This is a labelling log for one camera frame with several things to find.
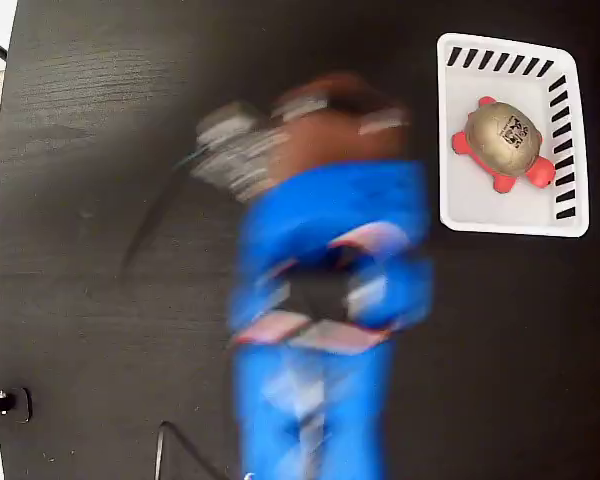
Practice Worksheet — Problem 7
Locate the red and gold turtle toy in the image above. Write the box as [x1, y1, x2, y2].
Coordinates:
[450, 95, 557, 195]

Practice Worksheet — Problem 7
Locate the white plastic basket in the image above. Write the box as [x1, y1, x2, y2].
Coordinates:
[435, 31, 592, 239]

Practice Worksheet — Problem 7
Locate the black table clamp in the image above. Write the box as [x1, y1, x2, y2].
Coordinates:
[0, 386, 33, 425]

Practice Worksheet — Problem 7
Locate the long black camera cable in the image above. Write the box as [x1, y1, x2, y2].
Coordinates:
[118, 149, 204, 274]

